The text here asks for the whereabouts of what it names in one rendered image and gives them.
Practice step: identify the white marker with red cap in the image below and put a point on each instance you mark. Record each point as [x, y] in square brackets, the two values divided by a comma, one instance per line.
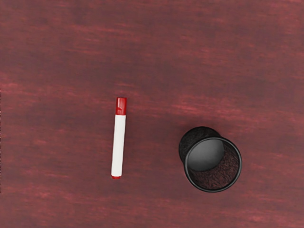
[118, 142]

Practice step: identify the black mesh pen holder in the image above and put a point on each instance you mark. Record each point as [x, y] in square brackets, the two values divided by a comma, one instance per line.
[209, 164]

